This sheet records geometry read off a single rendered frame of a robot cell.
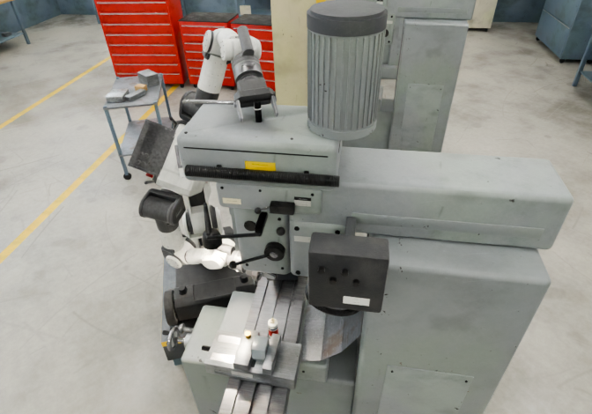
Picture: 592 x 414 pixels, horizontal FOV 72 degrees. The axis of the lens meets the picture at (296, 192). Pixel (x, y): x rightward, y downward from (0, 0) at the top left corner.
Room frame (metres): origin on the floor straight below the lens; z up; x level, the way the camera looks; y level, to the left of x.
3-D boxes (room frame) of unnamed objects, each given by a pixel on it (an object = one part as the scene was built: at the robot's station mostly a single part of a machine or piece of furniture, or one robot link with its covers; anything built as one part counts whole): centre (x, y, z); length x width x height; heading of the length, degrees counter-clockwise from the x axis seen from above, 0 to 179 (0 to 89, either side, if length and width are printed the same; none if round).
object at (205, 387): (1.13, 0.13, 0.45); 0.81 x 0.32 x 0.60; 80
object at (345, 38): (1.08, -0.14, 2.05); 0.20 x 0.20 x 0.32
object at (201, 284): (1.82, 0.54, 0.59); 0.64 x 0.52 x 0.33; 12
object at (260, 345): (0.89, 0.15, 1.07); 0.06 x 0.05 x 0.06; 167
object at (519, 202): (1.04, -0.39, 1.66); 0.80 x 0.23 x 0.20; 80
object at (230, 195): (1.12, 0.07, 1.68); 0.34 x 0.24 x 0.10; 80
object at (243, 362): (0.90, 0.20, 1.04); 0.15 x 0.06 x 0.04; 167
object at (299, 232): (1.09, -0.08, 1.47); 0.24 x 0.19 x 0.26; 170
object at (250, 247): (1.12, 0.10, 1.47); 0.21 x 0.19 x 0.32; 170
